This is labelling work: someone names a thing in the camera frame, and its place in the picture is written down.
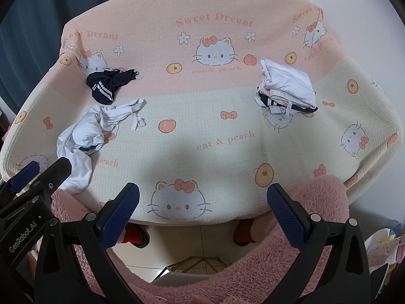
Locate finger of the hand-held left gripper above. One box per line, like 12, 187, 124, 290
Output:
0, 161, 41, 201
19, 157, 73, 207

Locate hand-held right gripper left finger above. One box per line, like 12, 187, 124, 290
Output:
34, 182, 140, 304

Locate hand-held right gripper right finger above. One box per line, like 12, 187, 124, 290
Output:
267, 183, 371, 304

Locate white shirt with navy trim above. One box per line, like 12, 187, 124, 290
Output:
57, 98, 147, 194

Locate red slipper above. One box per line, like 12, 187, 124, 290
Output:
233, 219, 257, 246
121, 222, 150, 248

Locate pink fluffy garment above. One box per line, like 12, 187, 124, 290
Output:
51, 176, 352, 304

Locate navy shorts with white stripes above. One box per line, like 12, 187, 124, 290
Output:
86, 67, 141, 105

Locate colourful printed bag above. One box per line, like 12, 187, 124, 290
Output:
363, 218, 405, 289

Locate navy striped folded garment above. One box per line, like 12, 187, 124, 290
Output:
257, 90, 319, 114

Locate pink and cream printed blanket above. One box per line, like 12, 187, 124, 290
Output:
0, 0, 401, 226

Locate pink folded garment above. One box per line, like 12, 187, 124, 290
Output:
260, 88, 285, 99

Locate white folded garment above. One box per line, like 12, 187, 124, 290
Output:
259, 58, 318, 109

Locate teal curtain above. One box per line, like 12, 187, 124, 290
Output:
0, 0, 206, 115

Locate gold wire rack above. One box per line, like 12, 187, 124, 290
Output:
164, 254, 235, 275

